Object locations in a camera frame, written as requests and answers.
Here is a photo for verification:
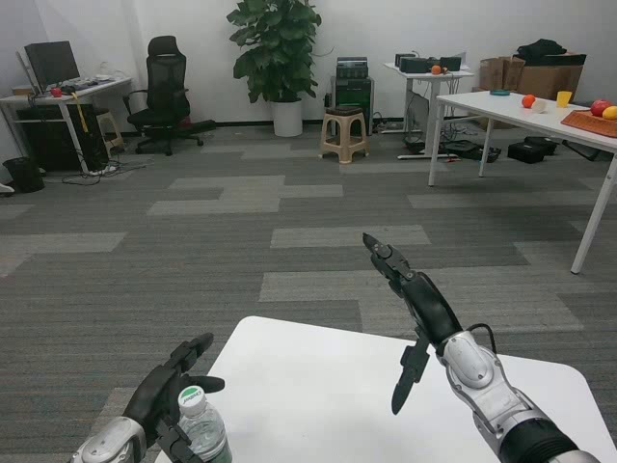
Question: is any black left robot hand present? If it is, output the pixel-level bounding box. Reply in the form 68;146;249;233
122;332;227;463

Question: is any white office desk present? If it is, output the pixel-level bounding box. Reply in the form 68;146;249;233
0;76;133;174

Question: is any green plant in white pot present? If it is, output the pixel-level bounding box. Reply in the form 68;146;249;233
226;0;323;138

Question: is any brown paper bag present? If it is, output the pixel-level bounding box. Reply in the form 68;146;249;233
479;57;506;91
502;56;526;92

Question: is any flat black equipment on floor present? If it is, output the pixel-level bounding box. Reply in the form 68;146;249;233
441;139;502;163

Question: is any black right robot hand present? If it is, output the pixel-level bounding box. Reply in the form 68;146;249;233
362;231;465;417

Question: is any large cardboard box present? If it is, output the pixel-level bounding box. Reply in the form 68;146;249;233
513;51;588;101

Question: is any black waste bin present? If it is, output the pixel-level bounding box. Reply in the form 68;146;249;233
2;156;46;194

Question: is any orange woven tray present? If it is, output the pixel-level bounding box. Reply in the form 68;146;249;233
560;109;617;139

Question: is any wide black box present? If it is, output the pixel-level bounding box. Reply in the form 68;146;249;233
399;56;438;73

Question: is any black case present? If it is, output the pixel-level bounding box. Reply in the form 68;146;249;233
507;142;545;165
523;136;560;156

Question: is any black cloth bundle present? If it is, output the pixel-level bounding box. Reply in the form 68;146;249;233
517;38;568;58

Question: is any black cabinet under desk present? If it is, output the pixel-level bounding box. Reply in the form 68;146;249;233
15;102;110;173

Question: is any black computer monitor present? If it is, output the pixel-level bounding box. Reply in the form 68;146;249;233
23;41;82;93

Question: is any beige plastic stool dark seat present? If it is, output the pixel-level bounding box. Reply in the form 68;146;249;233
319;106;371;164

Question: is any clear water bottle white cap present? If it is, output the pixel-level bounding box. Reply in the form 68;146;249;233
176;385;233;463

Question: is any large white table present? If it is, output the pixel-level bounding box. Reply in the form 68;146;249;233
427;89;617;275

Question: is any black green equipment cabinet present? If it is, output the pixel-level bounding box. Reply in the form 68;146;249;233
331;75;376;137

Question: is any black device on cabinet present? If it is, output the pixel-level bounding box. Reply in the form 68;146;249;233
335;56;369;80

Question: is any yellow hanging strap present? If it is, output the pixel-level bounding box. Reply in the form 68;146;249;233
72;92;89;134

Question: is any small white standing desk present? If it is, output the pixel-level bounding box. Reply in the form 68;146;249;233
383;60;476;160

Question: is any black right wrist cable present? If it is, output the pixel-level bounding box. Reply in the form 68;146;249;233
465;323;497;356

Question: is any black mesh office chair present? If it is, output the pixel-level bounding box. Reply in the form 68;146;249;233
122;36;216;156

